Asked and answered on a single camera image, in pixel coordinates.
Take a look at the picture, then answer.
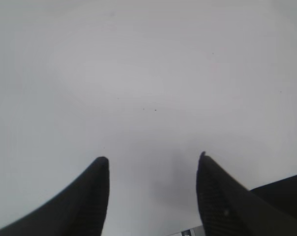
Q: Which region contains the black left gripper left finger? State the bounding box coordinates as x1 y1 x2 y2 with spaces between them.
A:
0 157 110 236

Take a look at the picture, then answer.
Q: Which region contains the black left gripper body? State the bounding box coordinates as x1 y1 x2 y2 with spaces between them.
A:
251 175 297 219

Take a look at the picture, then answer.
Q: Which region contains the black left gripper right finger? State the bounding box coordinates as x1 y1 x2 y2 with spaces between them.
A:
196 152 297 236

